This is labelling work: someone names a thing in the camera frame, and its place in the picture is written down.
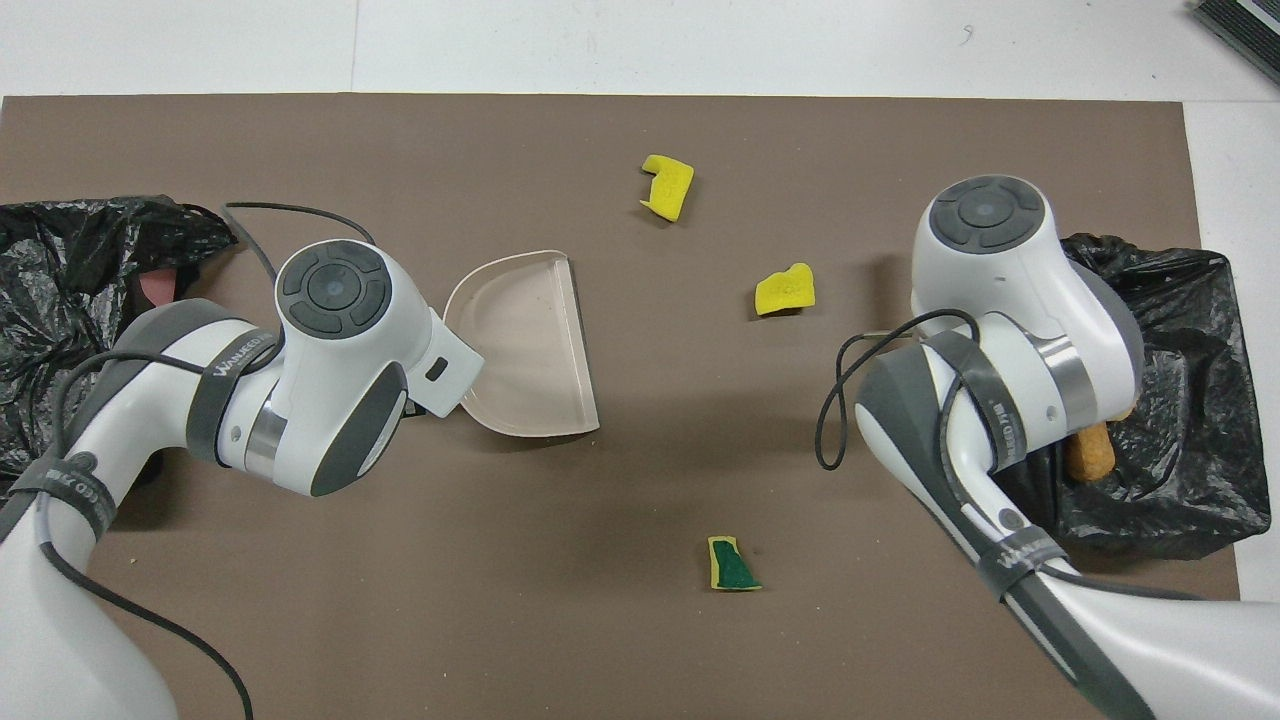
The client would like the notched yellow sponge piece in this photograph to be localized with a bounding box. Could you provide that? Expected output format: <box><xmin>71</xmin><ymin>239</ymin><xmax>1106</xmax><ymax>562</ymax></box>
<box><xmin>640</xmin><ymin>154</ymin><xmax>696</xmax><ymax>221</ymax></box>

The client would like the black ribbed device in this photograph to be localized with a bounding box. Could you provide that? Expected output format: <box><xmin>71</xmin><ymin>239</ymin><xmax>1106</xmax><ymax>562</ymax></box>
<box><xmin>1188</xmin><ymin>0</ymin><xmax>1280</xmax><ymax>73</ymax></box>

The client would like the yellow green sponge piece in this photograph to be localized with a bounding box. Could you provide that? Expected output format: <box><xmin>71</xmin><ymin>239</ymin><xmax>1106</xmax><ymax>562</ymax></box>
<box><xmin>707</xmin><ymin>535</ymin><xmax>763</xmax><ymax>593</ymax></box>

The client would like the black bag on pink bin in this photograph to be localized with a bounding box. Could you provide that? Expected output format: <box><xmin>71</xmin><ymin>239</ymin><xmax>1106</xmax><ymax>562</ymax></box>
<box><xmin>0</xmin><ymin>195</ymin><xmax>239</xmax><ymax>481</ymax></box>

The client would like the beige plastic dustpan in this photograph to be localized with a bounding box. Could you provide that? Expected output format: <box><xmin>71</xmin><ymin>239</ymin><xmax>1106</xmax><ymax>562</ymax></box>
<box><xmin>440</xmin><ymin>250</ymin><xmax>601</xmax><ymax>439</ymax></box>

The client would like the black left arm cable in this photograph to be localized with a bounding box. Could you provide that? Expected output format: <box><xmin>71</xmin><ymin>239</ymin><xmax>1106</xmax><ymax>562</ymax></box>
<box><xmin>38</xmin><ymin>200</ymin><xmax>376</xmax><ymax>720</ymax></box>

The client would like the brown table mat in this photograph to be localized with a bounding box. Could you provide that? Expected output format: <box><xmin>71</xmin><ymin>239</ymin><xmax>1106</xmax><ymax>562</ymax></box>
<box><xmin>0</xmin><ymin>93</ymin><xmax>1241</xmax><ymax>720</ymax></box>

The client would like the right black trash bag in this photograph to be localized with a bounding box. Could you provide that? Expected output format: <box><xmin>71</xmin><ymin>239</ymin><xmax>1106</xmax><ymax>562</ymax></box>
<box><xmin>1000</xmin><ymin>233</ymin><xmax>1244</xmax><ymax>561</ymax></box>

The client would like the brown fried nugget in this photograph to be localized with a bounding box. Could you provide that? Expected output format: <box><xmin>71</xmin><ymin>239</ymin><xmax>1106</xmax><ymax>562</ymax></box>
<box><xmin>1063</xmin><ymin>420</ymin><xmax>1117</xmax><ymax>483</ymax></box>

